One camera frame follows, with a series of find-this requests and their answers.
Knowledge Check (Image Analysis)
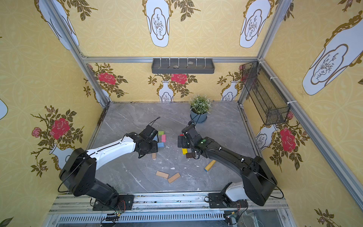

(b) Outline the yellow block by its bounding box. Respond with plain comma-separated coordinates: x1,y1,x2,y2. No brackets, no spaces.
182,148,188,155

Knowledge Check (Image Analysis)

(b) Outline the light blue block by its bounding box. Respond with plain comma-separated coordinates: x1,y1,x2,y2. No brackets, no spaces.
157,142,164,148

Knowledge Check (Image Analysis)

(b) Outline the dark brown block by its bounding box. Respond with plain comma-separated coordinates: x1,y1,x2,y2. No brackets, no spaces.
186,153,195,159

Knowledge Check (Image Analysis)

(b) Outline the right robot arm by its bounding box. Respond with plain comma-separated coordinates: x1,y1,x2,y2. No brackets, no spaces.
178,124,278,207

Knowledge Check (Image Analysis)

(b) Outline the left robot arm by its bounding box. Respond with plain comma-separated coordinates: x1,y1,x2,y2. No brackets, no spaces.
59,124,158,210

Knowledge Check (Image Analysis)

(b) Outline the potted green plant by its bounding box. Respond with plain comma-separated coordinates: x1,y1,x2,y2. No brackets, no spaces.
190,96,211,124

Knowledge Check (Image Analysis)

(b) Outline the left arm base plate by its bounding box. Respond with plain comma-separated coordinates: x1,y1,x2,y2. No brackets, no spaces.
92,194,134,211

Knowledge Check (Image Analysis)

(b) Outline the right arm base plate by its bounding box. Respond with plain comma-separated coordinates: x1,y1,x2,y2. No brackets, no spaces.
207,193,248,210

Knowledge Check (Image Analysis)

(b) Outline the grey wall shelf tray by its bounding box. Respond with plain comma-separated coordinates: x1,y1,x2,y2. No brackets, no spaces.
151,57,215,74

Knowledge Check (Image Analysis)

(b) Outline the circuit board with wires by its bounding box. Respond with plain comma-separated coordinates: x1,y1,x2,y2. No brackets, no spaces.
100,212,122,227

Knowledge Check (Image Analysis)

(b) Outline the black wire mesh basket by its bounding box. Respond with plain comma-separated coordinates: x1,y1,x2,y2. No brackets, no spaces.
241,61,290,125

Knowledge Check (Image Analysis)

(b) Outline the aluminium rail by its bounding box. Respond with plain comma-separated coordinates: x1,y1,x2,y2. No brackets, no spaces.
43,191,297,227

